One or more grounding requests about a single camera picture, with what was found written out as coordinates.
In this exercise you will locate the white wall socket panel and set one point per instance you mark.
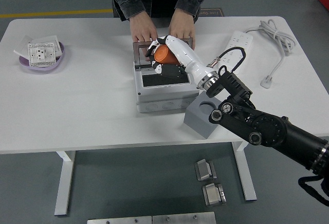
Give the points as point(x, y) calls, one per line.
point(38, 54)

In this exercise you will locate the small metal block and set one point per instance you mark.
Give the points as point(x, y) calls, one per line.
point(204, 170)
point(213, 195)

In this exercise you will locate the person's left hand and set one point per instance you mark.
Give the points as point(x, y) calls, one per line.
point(182, 27)

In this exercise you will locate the grey metal plate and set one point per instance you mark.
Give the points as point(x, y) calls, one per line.
point(183, 219)
point(118, 220)

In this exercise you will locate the white switch plate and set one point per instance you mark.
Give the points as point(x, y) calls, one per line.
point(48, 39)

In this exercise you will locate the purple bowl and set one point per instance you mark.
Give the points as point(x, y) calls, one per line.
point(41, 67)

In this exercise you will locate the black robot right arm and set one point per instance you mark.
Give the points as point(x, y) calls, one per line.
point(270, 129)

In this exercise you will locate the person's right hand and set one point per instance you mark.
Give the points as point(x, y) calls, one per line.
point(142, 28)

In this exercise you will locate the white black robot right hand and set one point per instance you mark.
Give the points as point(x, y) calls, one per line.
point(186, 54)

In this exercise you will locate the dark floor sign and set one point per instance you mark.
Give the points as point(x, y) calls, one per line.
point(213, 12)

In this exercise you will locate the white table leg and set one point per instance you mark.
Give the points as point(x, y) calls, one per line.
point(63, 183)
point(246, 177)

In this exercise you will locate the grey cube with round hole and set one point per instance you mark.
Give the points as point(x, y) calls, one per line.
point(198, 123)

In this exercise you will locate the white flat card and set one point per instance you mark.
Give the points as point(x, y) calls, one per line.
point(23, 45)

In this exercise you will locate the yellow floor tape line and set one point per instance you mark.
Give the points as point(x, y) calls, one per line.
point(51, 14)

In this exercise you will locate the orange cylinder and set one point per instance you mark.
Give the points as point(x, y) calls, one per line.
point(164, 54)

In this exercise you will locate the grey electrical box clear lid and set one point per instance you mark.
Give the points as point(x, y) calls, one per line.
point(159, 98)

